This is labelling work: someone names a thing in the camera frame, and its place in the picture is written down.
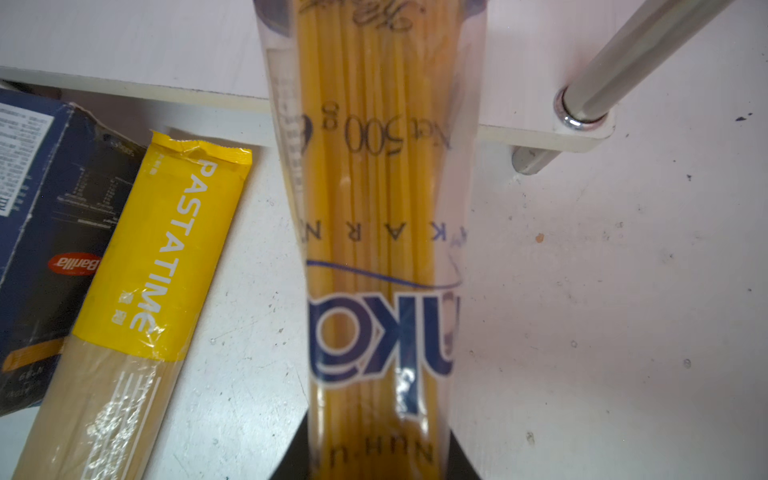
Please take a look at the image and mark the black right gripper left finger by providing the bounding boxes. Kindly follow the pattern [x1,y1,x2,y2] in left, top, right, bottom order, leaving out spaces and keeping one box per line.
[270,414,310,480]

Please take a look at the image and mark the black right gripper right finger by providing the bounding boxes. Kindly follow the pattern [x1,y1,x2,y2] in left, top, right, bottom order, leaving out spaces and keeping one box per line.
[446,431,481,480]

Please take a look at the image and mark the clear blue spaghetti pack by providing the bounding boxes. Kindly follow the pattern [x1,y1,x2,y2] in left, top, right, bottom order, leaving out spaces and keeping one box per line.
[254,1,488,479]

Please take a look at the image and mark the dark blue Barilla pasta box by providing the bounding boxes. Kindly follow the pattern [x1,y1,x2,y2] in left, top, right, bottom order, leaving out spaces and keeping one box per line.
[1,90,146,415]

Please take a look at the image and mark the yellow Pastatime spaghetti pack left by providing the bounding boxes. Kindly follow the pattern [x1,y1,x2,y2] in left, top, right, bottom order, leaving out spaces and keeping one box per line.
[14,133,253,479]

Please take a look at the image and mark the white two-tier shelf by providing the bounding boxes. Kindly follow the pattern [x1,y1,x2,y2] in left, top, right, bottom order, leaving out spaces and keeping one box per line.
[1,1,725,152]

